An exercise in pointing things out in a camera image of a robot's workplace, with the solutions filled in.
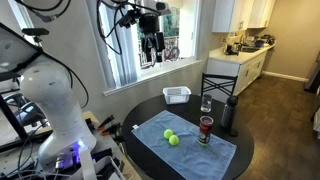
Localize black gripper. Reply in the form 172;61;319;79
139;14;165;63

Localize yellow-green tennis ball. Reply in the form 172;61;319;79
169;135;179;146
163;129;173;139

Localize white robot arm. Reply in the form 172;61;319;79
0;24;97;166

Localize clear tennis ball jar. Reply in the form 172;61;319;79
198;116;214;145

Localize black metal chair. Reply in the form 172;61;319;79
201;73;238;96

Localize round black table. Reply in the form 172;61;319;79
122;95;254;180

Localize clear drinking glass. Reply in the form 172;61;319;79
201;94;212;112

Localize white upper cabinets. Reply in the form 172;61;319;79
212;0;275;33

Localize white kitchen counter cabinet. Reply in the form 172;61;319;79
206;45;274;95

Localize dark metal water bottle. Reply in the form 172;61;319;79
221;96;238;129

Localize black bottle cap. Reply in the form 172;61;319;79
229;129;238;137

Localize blue towel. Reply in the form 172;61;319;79
132;110;237;180

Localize orange-handled black clamp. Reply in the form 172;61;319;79
101;123;121;136
97;115;114;131

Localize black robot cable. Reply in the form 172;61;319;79
13;0;161;56

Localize black camera on stand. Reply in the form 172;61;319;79
22;28;49;43

